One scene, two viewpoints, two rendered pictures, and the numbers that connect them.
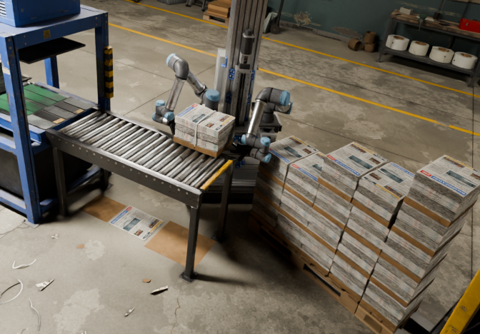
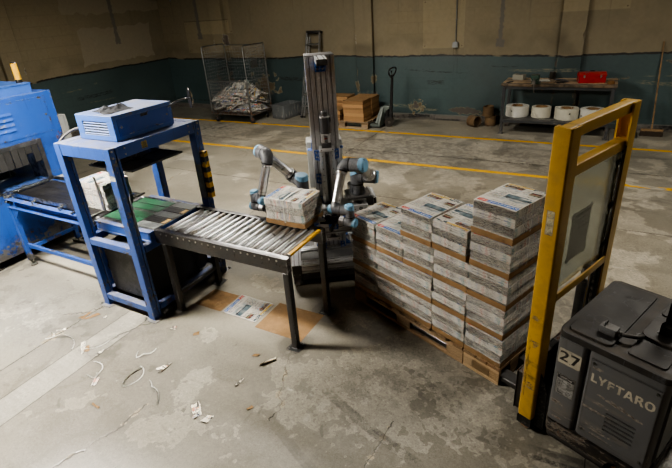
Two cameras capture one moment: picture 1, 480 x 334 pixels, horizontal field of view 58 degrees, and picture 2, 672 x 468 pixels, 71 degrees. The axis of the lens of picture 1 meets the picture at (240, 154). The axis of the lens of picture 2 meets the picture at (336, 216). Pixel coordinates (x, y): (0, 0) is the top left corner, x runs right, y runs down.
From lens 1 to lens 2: 0.83 m
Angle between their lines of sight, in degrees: 11
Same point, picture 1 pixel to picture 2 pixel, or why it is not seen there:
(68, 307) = (184, 384)
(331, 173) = (409, 223)
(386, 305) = (485, 344)
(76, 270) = (192, 353)
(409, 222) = (481, 250)
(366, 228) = (450, 269)
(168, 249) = (278, 327)
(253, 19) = (325, 101)
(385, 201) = (457, 236)
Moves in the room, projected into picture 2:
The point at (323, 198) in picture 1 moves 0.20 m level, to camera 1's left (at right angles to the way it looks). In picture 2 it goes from (409, 250) to (381, 250)
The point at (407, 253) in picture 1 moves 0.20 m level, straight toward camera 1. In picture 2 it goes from (488, 283) to (476, 299)
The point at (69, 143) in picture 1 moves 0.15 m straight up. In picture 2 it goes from (174, 236) to (170, 220)
